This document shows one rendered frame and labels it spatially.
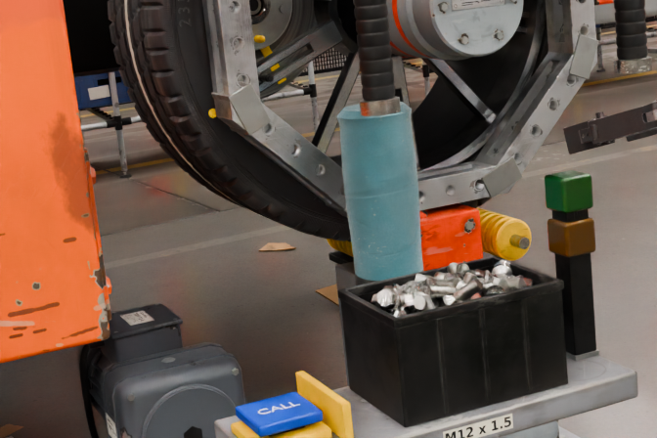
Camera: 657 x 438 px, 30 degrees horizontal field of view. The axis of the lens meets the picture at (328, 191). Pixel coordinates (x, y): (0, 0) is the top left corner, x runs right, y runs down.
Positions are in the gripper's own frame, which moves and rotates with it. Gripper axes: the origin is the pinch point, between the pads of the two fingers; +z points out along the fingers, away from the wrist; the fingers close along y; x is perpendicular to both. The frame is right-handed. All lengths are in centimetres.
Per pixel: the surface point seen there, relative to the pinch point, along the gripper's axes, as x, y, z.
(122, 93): -81, -92, 421
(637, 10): -13.4, -11.1, 3.7
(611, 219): 18, -163, 199
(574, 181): 4.5, 5.7, 1.5
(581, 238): 10.7, 5.3, 3.2
